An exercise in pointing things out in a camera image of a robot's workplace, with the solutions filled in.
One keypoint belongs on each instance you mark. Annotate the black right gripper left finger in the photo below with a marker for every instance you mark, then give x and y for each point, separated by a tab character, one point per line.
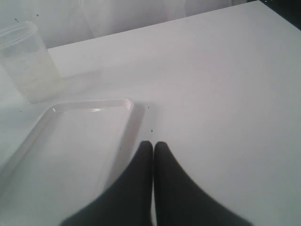
127	202

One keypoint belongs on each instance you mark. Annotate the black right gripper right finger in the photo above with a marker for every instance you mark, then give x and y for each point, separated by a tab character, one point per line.
179	201

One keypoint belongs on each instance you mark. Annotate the white rectangular tray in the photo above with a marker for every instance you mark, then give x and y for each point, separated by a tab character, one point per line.
77	143

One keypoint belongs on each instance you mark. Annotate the translucent plastic container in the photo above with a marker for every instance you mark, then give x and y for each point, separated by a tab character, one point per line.
27	61

